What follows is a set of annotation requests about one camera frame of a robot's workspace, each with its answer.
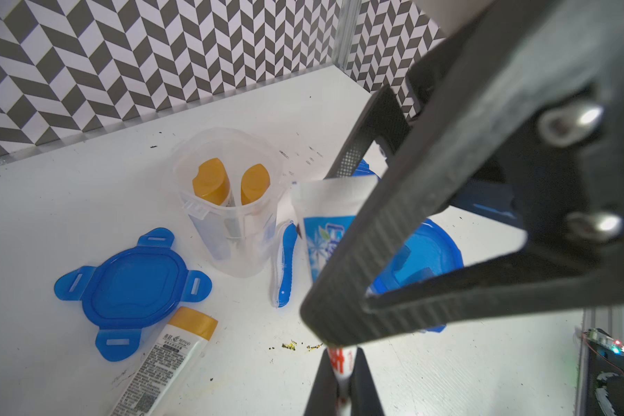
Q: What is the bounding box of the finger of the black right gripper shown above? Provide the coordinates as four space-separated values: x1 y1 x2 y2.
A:
325 85 411 179
298 0 624 348

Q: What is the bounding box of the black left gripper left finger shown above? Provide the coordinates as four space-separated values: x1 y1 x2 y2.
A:
303 348 339 416

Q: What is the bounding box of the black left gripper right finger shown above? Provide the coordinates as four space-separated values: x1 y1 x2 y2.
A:
349 348 385 416

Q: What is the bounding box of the small toothpaste tube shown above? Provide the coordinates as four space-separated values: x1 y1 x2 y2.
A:
292 174 379 414

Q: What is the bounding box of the blue toothbrush case back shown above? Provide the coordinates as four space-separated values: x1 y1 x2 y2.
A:
271 220 298 309

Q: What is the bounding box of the blue lid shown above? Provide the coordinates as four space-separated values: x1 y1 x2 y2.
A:
350 158 465 334
54 227 213 362

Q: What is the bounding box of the tall clear container back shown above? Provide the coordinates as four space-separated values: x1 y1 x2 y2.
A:
172 128 287 277

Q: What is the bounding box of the white tube gold cap front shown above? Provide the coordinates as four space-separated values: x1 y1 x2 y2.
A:
192 158 233 206

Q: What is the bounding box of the white tube gold cap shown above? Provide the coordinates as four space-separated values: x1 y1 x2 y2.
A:
111 307 218 415
192 158 233 206

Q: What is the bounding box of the white tube gold cap back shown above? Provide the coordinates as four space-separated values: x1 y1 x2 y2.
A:
111 307 218 415

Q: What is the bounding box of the aluminium right corner post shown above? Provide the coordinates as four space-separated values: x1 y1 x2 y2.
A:
331 0 362 71

